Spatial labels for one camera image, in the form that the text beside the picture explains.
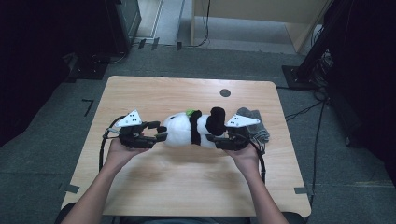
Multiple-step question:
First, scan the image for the black tape floor mark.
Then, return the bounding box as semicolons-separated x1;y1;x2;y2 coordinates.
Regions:
81;98;94;118

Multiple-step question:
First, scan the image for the right hand-held gripper cable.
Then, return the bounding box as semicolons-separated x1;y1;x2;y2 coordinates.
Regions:
248;139;267;185

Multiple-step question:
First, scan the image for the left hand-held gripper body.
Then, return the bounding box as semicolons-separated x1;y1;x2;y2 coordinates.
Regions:
115;109;157;149

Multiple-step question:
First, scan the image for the person's right hand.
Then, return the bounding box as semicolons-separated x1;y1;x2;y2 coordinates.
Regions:
224;143;261;175

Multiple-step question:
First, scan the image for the dark glass-front cabinet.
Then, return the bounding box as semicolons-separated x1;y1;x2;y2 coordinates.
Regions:
106;0;143;55

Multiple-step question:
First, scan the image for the beige wooden cabinet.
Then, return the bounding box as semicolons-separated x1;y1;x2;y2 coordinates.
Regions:
191;0;331;54

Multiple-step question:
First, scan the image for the left hand-held gripper cable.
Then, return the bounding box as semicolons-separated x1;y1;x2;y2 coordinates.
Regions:
98;115;125;172

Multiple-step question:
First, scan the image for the person's clothing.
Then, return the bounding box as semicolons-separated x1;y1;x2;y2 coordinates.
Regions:
120;217;250;224

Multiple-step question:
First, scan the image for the hand-held gripper cable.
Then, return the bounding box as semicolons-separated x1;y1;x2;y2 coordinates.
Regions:
98;115;125;172
248;139;267;185

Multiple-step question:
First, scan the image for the tangled cable bundle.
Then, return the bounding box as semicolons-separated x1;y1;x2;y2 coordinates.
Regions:
311;49;334;91

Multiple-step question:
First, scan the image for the black metal stand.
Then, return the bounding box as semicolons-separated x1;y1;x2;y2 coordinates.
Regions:
281;0;344;91

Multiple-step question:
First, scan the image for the long black floor cable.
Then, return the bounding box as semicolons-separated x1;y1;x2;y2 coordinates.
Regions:
309;102;326;208

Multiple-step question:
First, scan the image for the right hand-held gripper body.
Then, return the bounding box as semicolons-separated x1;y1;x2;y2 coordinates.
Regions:
224;113;261;152

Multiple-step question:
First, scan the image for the panda plush toy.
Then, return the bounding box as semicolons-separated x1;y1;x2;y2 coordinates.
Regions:
162;106;228;148

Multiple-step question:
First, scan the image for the person's left hand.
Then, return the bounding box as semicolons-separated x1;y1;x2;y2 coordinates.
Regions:
106;139;149;171

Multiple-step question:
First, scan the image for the looped black cable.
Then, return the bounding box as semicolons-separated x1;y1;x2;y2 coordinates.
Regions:
92;50;127;65

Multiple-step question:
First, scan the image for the thin black floor cable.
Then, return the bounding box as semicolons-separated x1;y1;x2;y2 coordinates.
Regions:
284;101;326;122

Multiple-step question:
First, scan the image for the black hanging cable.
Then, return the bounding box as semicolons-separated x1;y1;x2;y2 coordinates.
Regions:
186;0;211;49

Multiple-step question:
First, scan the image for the grey fluffy towel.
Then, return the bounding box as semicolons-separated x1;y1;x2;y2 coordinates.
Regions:
236;106;271;144

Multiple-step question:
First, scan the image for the black floor plate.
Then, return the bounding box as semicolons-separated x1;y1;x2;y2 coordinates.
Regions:
66;62;108;83

